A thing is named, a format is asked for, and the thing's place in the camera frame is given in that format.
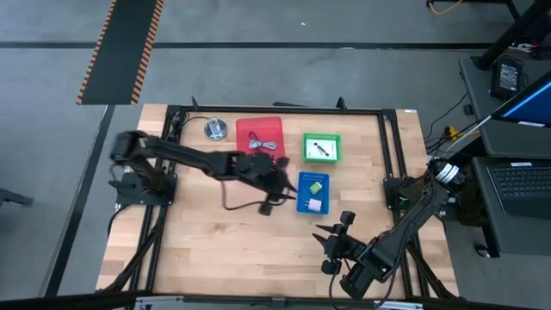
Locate blue slotted plastic basket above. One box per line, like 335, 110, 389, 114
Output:
295, 170, 331, 216

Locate black table frame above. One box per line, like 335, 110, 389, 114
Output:
102, 96, 460, 302

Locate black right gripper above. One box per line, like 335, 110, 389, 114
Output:
312, 210, 368, 263

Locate black orange striped floor mat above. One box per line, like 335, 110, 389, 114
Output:
76, 0, 165, 106

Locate black left wrist camera cable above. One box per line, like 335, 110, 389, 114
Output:
220, 180, 276, 212

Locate green slotted plastic basket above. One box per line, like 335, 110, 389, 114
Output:
301, 132, 344, 164

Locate pink plastic bin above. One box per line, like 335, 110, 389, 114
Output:
235, 115, 287, 160

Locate black laptop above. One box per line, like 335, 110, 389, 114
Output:
471, 155, 551, 257

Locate white box with black print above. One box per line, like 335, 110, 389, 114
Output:
306, 138, 338, 159

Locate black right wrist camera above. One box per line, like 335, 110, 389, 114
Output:
320, 258, 344, 276

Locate grey cable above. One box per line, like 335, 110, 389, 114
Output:
247, 138, 279, 152

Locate dark grey chair leg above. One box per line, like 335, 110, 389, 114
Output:
0, 187, 34, 208

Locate grey side desk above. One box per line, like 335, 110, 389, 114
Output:
458, 55, 551, 160

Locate monitor with blue screen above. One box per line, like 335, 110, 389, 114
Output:
490, 71, 551, 129

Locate black horizontal crossbar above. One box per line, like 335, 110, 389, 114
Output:
0, 291, 551, 310

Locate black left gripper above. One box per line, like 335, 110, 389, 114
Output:
234, 151, 299, 203

